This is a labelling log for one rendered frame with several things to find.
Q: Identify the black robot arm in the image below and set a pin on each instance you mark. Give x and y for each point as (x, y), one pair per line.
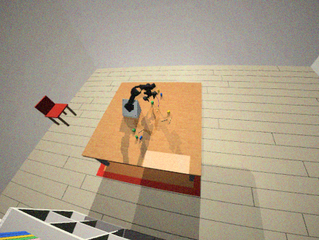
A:
(134, 92)

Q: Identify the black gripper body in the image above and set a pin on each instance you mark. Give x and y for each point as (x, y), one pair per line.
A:
(149, 94)

